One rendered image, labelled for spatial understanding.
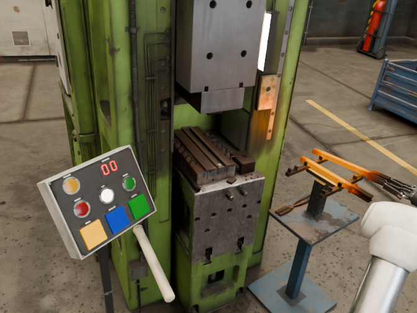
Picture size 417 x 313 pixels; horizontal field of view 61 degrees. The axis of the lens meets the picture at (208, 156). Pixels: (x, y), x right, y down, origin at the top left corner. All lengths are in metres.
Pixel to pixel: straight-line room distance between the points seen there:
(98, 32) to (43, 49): 5.04
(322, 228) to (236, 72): 0.91
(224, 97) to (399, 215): 0.77
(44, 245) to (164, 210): 1.18
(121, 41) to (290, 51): 0.80
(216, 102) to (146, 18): 0.41
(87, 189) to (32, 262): 1.49
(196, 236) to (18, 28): 5.53
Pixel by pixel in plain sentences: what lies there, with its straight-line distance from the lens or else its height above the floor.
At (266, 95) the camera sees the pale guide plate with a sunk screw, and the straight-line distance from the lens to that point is 1.75.
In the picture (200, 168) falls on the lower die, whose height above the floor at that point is 0.98.
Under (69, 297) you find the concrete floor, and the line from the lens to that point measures 2.43.
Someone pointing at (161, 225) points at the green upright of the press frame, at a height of 0.60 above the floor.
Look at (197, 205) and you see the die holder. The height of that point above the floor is 0.85.
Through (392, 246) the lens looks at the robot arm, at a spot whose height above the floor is 1.18.
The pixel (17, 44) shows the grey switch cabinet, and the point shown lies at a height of 0.29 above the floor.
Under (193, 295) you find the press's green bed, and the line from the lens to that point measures 2.08.
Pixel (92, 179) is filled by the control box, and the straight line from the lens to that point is 1.27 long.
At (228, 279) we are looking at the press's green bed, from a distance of 2.21.
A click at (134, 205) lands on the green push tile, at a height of 1.02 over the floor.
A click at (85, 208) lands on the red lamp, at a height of 1.09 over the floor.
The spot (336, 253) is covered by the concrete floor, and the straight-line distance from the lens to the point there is 2.82.
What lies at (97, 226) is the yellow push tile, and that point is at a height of 1.03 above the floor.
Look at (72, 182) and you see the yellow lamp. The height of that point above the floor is 1.17.
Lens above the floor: 1.86
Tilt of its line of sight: 31 degrees down
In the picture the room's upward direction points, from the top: 4 degrees clockwise
